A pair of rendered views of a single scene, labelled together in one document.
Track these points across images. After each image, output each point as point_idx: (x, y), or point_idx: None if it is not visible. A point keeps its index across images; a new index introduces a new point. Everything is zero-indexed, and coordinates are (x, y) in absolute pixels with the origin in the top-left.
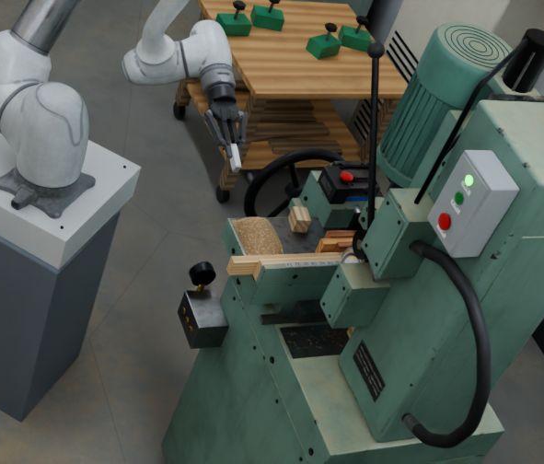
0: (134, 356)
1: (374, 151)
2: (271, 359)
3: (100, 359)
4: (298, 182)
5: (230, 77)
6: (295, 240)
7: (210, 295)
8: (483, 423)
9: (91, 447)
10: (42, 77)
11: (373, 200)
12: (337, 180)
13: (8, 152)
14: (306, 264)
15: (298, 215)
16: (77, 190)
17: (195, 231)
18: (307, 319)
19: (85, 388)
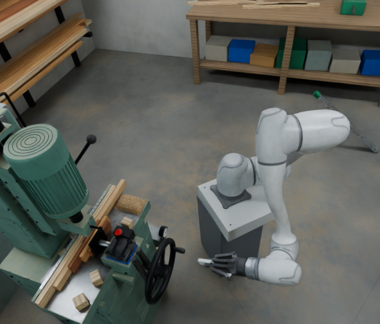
0: (211, 301)
1: (74, 161)
2: None
3: (215, 285)
4: (160, 262)
5: (248, 267)
6: (121, 218)
7: (156, 236)
8: (8, 260)
9: (179, 260)
10: (257, 169)
11: None
12: (121, 229)
13: (254, 188)
14: (100, 198)
15: (126, 218)
16: (219, 197)
17: None
18: None
19: (205, 272)
